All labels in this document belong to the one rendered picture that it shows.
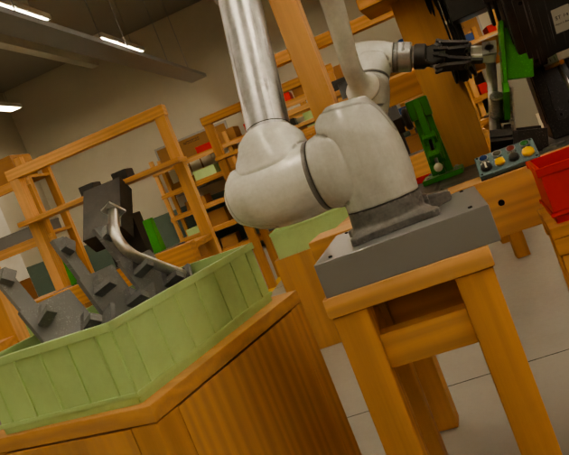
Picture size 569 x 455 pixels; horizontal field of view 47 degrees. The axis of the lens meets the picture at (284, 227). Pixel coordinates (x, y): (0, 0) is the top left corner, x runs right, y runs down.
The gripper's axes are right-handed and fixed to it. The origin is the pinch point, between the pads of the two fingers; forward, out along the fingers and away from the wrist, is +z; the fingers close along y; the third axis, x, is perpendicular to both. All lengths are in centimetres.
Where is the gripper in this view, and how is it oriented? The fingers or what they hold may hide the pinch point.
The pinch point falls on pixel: (483, 53)
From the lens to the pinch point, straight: 206.8
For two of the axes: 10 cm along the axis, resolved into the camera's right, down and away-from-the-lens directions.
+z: 9.7, 0.2, -2.2
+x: 1.7, 5.7, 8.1
